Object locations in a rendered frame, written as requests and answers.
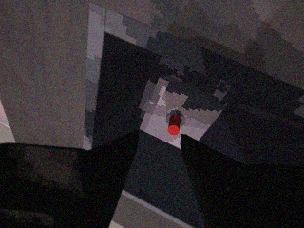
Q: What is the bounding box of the pink square plate with hole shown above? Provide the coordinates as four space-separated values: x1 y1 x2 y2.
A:
140 74 225 149

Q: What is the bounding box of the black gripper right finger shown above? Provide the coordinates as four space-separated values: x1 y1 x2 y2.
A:
180 134 304 228

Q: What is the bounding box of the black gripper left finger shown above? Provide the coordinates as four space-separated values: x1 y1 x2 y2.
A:
0 130 139 228

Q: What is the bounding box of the red peg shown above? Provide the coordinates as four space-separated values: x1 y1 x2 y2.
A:
168 114 181 135

